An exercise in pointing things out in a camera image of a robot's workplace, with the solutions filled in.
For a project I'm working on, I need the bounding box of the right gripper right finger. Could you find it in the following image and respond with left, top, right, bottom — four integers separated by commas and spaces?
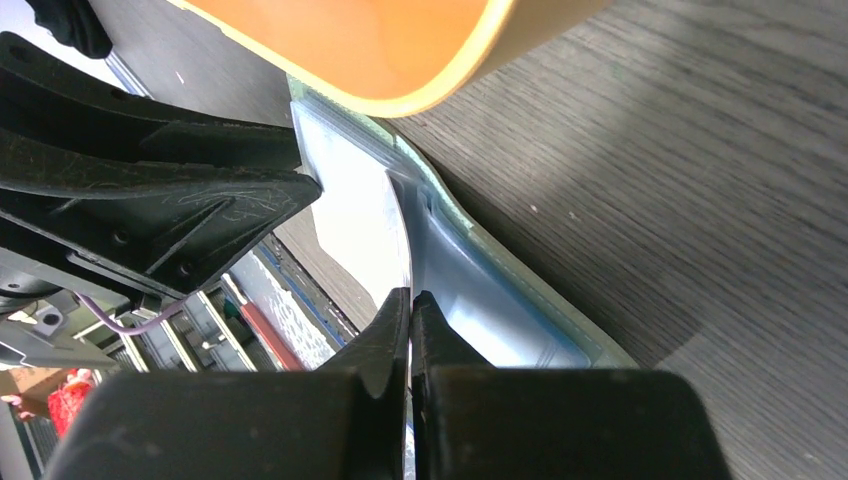
410, 292, 731, 479

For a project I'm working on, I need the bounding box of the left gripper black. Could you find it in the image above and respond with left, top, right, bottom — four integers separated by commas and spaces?
1, 125, 321, 318

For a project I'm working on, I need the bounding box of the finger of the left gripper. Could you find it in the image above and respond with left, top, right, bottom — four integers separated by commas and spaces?
1, 32, 304, 193

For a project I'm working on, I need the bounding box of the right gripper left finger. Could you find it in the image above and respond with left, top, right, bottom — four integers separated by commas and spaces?
46, 288, 411, 479

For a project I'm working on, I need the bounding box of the green card holder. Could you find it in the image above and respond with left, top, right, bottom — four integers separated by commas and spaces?
289, 79, 635, 368

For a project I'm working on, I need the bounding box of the white magnetic stripe card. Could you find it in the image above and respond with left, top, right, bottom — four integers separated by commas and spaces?
304, 132, 411, 306

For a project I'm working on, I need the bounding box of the orange oval tray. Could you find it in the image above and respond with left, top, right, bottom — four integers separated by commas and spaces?
176, 0, 607, 118

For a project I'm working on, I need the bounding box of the black cloth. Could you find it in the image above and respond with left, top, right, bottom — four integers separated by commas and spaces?
27, 0, 113, 60

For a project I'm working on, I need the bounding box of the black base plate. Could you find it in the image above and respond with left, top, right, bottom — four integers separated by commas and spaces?
256, 234, 359, 351

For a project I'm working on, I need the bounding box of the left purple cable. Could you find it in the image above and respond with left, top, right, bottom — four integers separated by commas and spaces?
72, 291, 190, 337

